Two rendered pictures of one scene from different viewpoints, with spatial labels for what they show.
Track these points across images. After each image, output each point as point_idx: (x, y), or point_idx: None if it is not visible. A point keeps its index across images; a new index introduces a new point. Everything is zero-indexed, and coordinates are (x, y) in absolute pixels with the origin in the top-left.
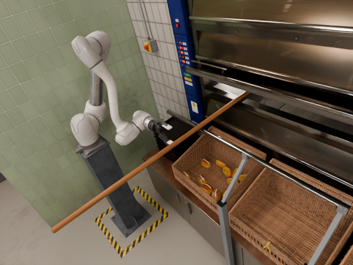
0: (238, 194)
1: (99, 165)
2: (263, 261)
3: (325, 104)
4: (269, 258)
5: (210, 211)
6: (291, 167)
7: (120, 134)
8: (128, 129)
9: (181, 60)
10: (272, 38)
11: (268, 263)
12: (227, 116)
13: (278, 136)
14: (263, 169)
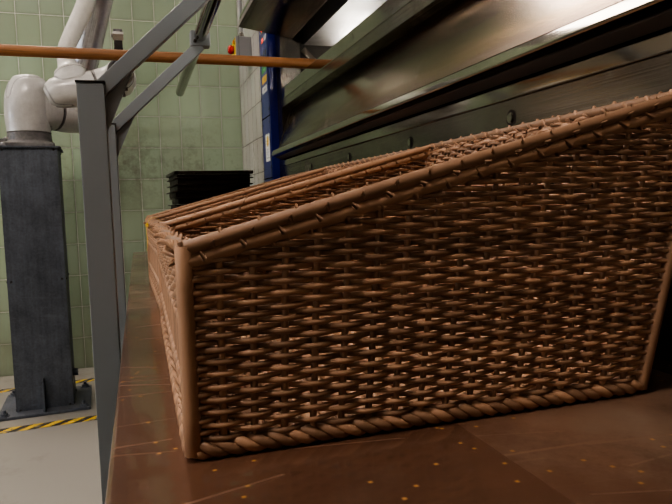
0: None
1: (17, 183)
2: (136, 297)
3: None
4: (154, 297)
5: (145, 273)
6: (343, 162)
7: (54, 76)
8: (73, 69)
9: (260, 41)
10: None
11: (139, 299)
12: (297, 129)
13: (339, 104)
14: (289, 177)
